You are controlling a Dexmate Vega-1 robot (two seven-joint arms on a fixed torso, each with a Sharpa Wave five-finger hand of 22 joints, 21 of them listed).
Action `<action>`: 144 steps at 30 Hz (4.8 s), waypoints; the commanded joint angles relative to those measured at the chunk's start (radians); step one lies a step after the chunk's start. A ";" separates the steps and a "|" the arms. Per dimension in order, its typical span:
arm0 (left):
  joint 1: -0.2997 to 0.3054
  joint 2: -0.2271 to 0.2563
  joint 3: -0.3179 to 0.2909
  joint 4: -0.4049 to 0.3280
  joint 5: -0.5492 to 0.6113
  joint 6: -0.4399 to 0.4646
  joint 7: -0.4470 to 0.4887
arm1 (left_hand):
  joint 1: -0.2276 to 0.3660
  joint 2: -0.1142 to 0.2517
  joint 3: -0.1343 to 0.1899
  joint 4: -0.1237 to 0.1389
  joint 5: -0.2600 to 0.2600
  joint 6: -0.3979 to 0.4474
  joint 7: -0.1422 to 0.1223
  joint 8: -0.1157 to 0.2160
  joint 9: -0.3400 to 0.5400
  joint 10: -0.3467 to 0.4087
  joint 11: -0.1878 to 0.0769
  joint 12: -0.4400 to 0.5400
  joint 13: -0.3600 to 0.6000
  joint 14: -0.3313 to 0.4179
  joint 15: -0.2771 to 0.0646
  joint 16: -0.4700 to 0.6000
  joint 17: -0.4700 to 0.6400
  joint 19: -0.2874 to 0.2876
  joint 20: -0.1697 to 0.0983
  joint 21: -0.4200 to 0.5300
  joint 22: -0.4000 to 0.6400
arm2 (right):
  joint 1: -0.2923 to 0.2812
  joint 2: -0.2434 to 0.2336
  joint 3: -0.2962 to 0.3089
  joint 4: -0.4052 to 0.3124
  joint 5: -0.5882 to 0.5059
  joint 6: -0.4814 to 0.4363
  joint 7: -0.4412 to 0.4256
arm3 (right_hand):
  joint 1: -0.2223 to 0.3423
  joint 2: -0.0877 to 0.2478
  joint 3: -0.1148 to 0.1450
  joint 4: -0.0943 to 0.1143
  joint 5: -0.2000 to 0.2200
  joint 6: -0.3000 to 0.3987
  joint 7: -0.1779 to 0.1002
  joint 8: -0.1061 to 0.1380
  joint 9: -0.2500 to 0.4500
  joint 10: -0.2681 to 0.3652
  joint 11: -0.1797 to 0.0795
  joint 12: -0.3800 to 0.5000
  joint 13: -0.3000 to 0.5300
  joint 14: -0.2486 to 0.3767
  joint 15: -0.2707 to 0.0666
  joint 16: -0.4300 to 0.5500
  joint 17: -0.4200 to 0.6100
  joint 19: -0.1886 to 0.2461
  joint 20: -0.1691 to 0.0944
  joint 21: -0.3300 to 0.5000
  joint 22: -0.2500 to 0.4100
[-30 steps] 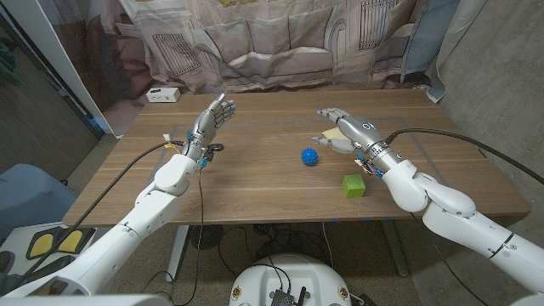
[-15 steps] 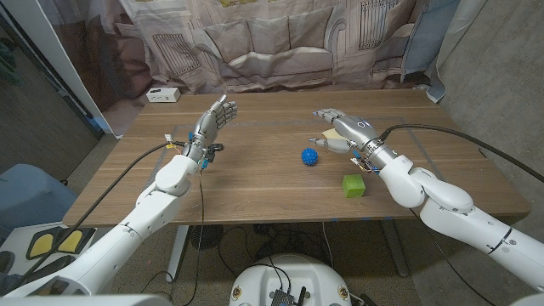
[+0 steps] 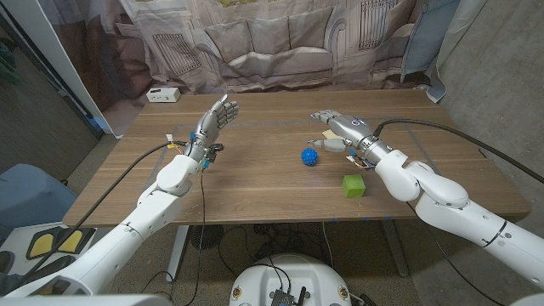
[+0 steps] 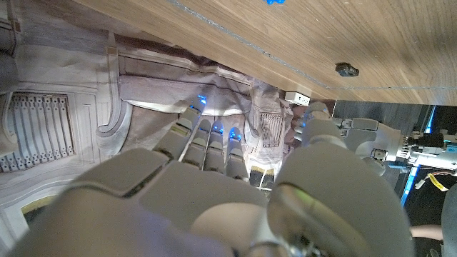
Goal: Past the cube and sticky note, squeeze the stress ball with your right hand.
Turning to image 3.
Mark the blue spiky stress ball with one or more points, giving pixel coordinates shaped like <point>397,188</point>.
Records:
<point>309,156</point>

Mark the black and yellow foot pedal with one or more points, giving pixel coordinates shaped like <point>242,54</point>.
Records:
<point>42,244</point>

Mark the white table leg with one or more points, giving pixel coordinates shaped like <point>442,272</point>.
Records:
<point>178,251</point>

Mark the green cube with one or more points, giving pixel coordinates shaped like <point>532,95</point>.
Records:
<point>353,185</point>

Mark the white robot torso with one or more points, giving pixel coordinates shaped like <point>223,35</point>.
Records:
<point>289,276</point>

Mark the small black electronics module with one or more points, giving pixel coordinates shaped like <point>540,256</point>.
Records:
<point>282,297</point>

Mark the black round fan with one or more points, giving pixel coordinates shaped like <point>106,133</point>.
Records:
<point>207,236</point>

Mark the blue padded seat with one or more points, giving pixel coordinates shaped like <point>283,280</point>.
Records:
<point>30,195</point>

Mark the grey table leg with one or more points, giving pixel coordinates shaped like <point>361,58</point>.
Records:
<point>393,246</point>

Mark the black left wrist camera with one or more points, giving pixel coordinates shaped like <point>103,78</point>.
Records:
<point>215,149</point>

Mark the white slanted post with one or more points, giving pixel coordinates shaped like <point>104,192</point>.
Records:
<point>42,42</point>

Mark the white power strip box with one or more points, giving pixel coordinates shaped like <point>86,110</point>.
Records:
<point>163,94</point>

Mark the printed sofa room backdrop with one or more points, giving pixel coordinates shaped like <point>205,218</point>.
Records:
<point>263,47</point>

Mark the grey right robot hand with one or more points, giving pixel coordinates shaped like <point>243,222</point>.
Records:
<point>346,127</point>

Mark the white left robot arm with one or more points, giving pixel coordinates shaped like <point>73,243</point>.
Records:
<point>140,217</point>

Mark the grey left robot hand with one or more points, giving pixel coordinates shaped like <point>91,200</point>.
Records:
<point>210,123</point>

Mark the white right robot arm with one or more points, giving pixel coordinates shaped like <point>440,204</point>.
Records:
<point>446,200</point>

